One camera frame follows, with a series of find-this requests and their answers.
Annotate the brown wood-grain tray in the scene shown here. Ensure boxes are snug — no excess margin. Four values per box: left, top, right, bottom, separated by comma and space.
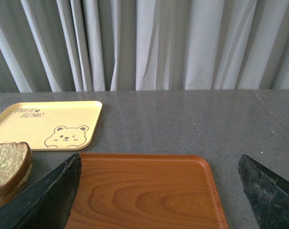
66, 154, 228, 229

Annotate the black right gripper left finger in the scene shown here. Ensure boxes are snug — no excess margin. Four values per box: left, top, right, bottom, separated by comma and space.
0, 154, 82, 229

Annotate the grey curtain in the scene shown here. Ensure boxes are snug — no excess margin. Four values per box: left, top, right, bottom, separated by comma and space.
0, 0, 289, 93

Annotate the bread slice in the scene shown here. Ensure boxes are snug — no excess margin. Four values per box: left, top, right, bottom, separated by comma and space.
0, 142, 32, 197
0, 164, 32, 207

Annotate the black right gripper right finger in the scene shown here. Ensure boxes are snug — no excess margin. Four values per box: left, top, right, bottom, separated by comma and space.
238, 154, 289, 229

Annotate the yellow bear tray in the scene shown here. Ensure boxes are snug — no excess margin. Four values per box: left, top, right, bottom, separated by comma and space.
0, 101, 102, 151

